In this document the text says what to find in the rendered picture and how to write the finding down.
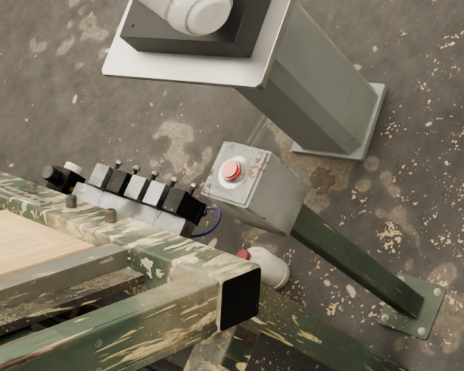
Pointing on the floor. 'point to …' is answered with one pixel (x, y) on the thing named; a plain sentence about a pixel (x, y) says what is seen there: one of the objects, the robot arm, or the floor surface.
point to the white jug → (261, 256)
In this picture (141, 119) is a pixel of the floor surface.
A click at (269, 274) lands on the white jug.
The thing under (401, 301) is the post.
